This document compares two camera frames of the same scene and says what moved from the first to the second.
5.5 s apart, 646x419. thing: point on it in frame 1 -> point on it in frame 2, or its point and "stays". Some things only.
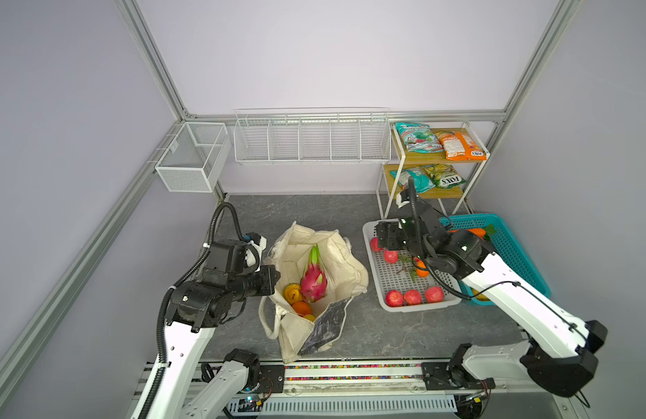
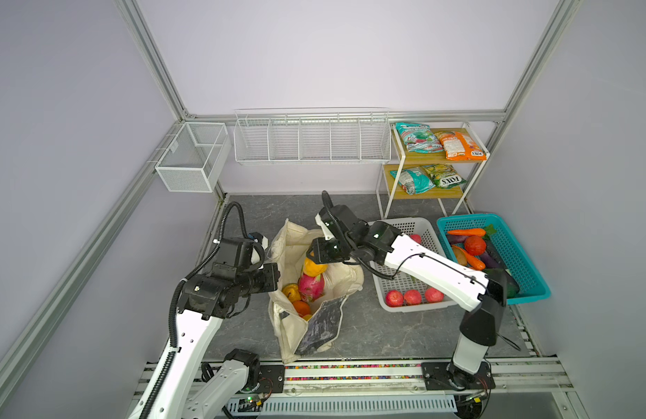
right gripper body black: x=396 y=240 -> x=331 y=251
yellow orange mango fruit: x=292 y=292 stays
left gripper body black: x=253 y=283 stays
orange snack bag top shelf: x=458 y=146 stays
